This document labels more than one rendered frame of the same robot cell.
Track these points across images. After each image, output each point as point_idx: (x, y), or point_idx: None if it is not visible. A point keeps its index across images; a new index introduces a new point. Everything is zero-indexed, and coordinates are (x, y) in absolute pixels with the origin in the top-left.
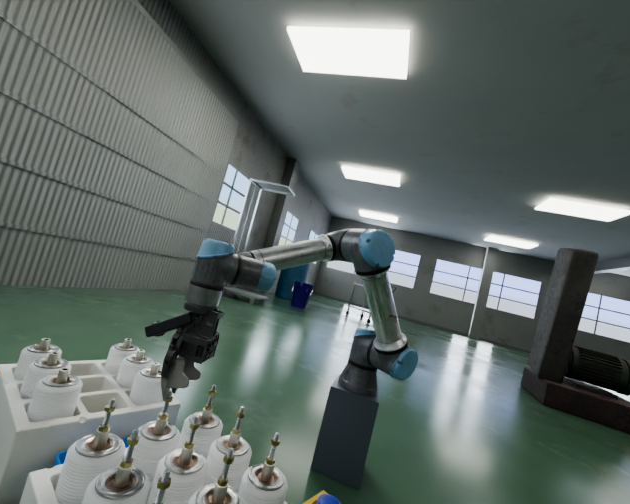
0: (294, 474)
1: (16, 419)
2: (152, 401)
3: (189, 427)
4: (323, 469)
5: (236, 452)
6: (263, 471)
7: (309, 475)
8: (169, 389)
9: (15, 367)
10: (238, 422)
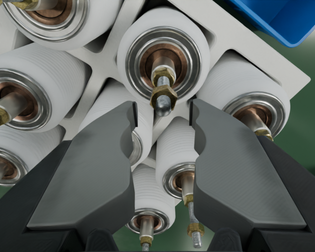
0: None
1: None
2: None
3: (215, 105)
4: None
5: (172, 191)
6: (141, 226)
7: None
8: (135, 126)
9: None
10: (189, 217)
